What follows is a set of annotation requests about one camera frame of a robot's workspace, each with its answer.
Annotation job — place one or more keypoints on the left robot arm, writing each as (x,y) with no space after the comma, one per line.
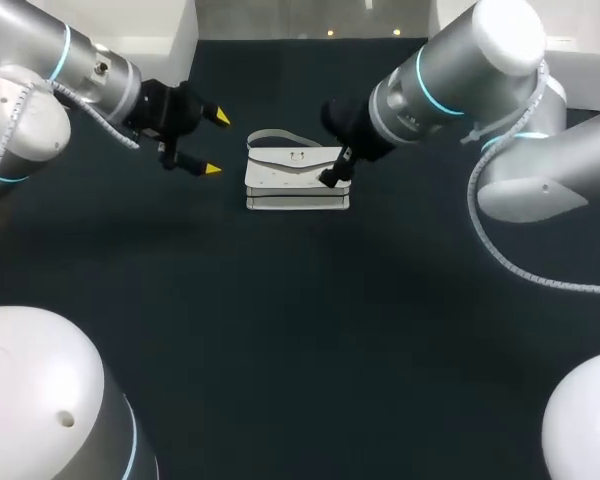
(25,125)

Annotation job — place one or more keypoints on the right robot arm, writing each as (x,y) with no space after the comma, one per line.
(505,65)

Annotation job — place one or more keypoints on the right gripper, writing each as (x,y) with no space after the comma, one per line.
(355,132)

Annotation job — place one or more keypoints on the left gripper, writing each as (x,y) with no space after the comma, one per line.
(167,112)

